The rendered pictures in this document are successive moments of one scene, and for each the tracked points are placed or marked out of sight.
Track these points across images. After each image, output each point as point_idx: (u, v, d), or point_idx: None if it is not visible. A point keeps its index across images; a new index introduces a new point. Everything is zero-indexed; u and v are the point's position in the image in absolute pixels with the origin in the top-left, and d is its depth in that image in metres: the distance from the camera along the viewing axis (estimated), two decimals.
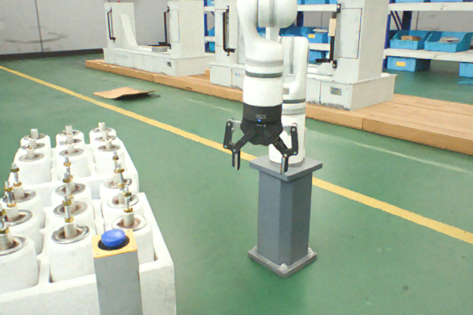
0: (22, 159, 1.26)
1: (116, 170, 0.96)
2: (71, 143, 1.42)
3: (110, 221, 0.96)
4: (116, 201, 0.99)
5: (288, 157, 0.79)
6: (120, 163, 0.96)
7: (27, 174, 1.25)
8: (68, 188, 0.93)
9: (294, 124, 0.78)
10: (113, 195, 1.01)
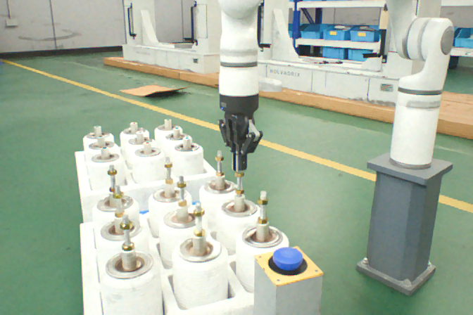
0: (96, 160, 1.12)
1: (234, 174, 0.83)
2: (142, 141, 1.28)
3: (226, 232, 0.82)
4: (231, 208, 0.85)
5: (241, 155, 0.79)
6: None
7: (103, 177, 1.11)
8: (183, 193, 0.79)
9: (258, 133, 0.75)
10: (226, 201, 0.87)
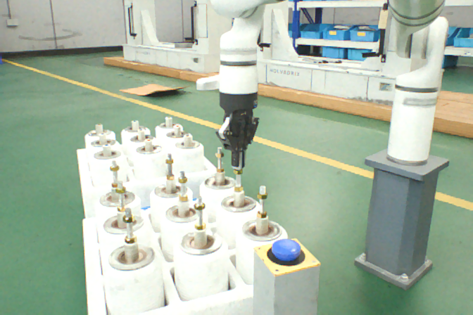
0: (98, 157, 1.13)
1: (238, 173, 0.83)
2: (143, 139, 1.30)
3: None
4: (245, 205, 0.86)
5: (246, 148, 0.84)
6: None
7: (105, 174, 1.13)
8: (184, 188, 0.80)
9: (253, 117, 0.86)
10: (246, 210, 0.83)
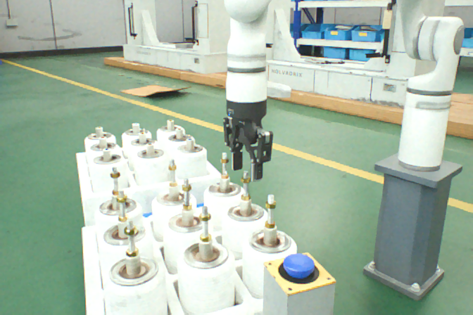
0: (98, 162, 1.10)
1: (243, 181, 0.80)
2: (144, 143, 1.26)
3: None
4: (244, 216, 0.81)
5: (256, 164, 0.75)
6: (246, 171, 0.80)
7: (105, 179, 1.09)
8: (188, 197, 0.77)
9: (267, 131, 0.72)
10: (231, 216, 0.80)
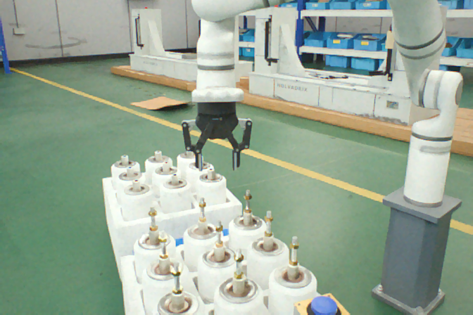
0: (129, 193, 1.20)
1: (272, 217, 0.91)
2: (167, 171, 1.37)
3: (247, 260, 0.93)
4: (263, 244, 0.94)
5: (194, 150, 0.82)
6: (268, 211, 0.90)
7: (136, 209, 1.19)
8: (217, 235, 0.87)
9: (184, 121, 0.79)
10: None
